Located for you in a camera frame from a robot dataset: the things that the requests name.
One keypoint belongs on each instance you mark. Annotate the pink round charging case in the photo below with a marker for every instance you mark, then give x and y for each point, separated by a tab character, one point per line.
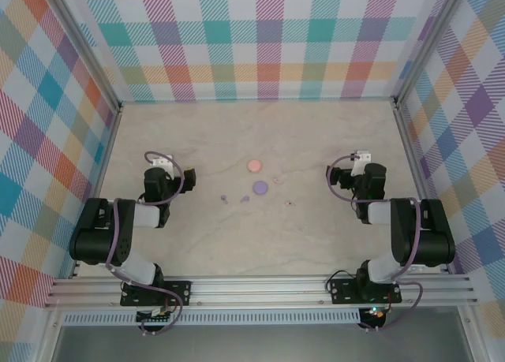
253	165

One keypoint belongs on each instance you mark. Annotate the purple round charging case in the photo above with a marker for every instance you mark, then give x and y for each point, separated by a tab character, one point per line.
260	187

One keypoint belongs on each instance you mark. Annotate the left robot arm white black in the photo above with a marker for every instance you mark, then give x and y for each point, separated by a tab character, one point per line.
94	236

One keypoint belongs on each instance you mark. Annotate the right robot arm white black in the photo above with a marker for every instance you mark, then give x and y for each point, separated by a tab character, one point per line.
430	236

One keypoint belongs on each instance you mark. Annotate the small circuit board with LED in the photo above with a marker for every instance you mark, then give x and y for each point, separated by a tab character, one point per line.
375	314

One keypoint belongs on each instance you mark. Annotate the grey metal shelf panel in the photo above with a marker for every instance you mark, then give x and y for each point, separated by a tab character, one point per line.
256	344

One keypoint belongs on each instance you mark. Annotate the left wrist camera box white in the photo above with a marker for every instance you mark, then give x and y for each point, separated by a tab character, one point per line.
162	161

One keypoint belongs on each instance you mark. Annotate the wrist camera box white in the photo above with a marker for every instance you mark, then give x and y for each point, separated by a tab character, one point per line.
162	161
361	159

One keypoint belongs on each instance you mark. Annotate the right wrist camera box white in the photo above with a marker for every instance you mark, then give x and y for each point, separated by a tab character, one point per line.
361	159

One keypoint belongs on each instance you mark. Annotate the aluminium side rail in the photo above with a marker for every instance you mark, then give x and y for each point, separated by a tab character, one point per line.
103	169
416	172

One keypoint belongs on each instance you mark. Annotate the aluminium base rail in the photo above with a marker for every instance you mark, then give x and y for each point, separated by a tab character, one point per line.
256	289

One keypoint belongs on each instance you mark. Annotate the aluminium frame post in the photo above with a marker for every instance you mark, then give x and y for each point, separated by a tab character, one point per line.
428	46
84	48

